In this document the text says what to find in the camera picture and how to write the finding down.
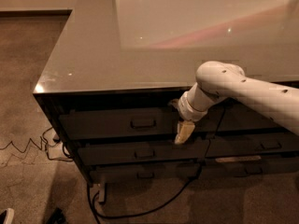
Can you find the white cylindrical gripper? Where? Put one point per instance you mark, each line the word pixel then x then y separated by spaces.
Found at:
pixel 191 110

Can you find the drawer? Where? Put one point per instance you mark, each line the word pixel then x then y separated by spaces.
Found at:
pixel 163 150
pixel 122 173
pixel 248 168
pixel 97 124
pixel 252 144
pixel 238 117

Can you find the dark cabinet with glossy top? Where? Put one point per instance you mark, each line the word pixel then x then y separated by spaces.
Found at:
pixel 124 54

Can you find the black object on floor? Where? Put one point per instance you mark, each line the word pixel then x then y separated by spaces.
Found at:
pixel 57 217

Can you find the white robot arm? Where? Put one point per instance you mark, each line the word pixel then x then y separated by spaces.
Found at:
pixel 216 81

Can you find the white shoe tip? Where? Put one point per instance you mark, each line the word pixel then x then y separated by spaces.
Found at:
pixel 6 217

